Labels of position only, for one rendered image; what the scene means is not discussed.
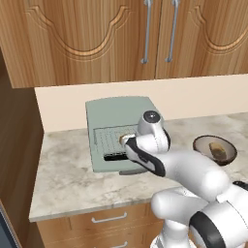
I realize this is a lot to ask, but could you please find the toasted bread piece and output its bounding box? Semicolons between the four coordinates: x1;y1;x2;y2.
119;134;131;146

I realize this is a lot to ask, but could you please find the grey-green toaster oven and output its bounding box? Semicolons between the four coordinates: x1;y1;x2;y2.
84;95;163;175

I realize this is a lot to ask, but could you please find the dark brown bowl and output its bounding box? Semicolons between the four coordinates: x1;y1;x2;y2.
192;135;238;167

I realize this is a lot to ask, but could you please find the brown bread slice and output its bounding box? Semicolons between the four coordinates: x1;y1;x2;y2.
208;141;230;162

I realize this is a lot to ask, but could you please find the wooden drawer front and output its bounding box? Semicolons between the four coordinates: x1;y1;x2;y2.
43;226;166;248
69;202;164;234

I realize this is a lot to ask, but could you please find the wide wooden cupboard door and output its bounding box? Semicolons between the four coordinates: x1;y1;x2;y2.
0;0;162;89

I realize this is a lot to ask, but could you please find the tall wooden side panel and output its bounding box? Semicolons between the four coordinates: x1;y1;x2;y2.
0;47;46;248

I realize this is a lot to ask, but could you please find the dark blue-grey appliance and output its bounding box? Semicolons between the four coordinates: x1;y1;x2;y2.
0;200;23;248

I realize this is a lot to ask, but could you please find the silver cupboard door handle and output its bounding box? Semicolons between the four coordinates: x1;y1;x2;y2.
165;0;180;64
140;0;153;65

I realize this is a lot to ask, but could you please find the silver drawer handle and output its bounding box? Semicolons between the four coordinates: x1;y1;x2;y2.
110;240;129;248
90;211;128;225

